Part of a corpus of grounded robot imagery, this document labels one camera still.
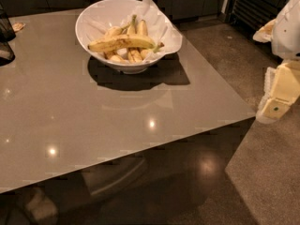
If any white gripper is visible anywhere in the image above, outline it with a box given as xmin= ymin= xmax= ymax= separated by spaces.
xmin=252 ymin=0 xmax=300 ymax=124

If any large yellow banana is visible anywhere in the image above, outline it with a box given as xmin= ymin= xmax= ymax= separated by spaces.
xmin=87 ymin=34 xmax=156 ymax=53

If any small banana lower middle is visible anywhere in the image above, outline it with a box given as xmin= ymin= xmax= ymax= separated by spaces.
xmin=127 ymin=48 xmax=143 ymax=63

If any small banana upper left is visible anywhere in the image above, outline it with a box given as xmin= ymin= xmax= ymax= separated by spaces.
xmin=104 ymin=24 xmax=129 ymax=38

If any white ceramic bowl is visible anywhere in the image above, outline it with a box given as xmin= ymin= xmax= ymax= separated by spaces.
xmin=75 ymin=0 xmax=161 ymax=74

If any black appliance with vents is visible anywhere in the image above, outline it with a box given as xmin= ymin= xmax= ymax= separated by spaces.
xmin=223 ymin=0 xmax=288 ymax=30

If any white paper liner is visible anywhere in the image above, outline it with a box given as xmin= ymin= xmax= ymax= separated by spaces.
xmin=121 ymin=0 xmax=183 ymax=63

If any small crumpled wrapper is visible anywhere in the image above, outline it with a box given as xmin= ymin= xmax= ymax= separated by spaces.
xmin=12 ymin=22 xmax=25 ymax=32

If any black mesh container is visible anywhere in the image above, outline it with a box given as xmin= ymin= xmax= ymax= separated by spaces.
xmin=0 ymin=4 xmax=16 ymax=66

